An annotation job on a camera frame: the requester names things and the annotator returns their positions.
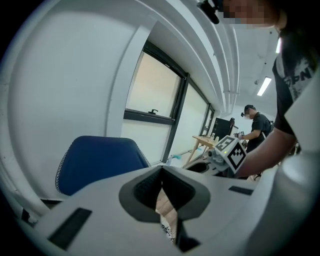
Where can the white ceiling pipes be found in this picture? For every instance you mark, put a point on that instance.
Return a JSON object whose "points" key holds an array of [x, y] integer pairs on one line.
{"points": [[215, 62]]}

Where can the teal brush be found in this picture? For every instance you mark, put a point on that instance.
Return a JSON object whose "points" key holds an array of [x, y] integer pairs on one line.
{"points": [[178, 157]]}

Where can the black window frame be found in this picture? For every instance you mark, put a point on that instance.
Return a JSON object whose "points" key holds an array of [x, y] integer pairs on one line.
{"points": [[181, 100]]}

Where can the blue tinted bottle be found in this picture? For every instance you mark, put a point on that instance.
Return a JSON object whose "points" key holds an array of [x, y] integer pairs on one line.
{"points": [[169, 160]]}

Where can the wooden table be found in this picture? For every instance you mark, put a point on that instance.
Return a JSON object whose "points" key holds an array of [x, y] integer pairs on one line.
{"points": [[205, 141]]}

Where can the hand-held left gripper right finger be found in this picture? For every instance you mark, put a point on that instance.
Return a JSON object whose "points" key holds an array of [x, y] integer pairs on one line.
{"points": [[220, 212]]}

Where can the round floral patterned cushion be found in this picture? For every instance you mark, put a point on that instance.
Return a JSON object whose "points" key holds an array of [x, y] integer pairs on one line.
{"points": [[168, 231]]}

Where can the person's torso in printed t-shirt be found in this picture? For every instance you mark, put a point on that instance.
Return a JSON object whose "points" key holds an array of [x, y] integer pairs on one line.
{"points": [[281, 82]]}

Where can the black head-worn camera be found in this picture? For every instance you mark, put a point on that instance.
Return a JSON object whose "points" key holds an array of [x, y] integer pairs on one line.
{"points": [[211, 10]]}

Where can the long ceiling light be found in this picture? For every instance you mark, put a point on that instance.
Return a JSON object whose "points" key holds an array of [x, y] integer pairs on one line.
{"points": [[264, 86], [278, 45]]}

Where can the person's head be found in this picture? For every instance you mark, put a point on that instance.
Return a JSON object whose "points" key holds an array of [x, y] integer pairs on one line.
{"points": [[250, 12]]}

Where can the blue chair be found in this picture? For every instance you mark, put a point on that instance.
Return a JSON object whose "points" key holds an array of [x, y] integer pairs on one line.
{"points": [[100, 162]]}

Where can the black monitor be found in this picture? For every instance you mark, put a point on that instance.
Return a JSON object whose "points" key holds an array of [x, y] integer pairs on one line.
{"points": [[222, 127]]}

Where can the person's right forearm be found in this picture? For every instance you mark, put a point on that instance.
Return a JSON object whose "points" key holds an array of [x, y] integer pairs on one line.
{"points": [[270, 150]]}

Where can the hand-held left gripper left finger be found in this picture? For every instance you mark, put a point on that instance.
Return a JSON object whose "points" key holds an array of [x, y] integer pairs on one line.
{"points": [[105, 215]]}

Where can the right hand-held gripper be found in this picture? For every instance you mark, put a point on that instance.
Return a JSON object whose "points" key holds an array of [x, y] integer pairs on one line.
{"points": [[232, 152]]}

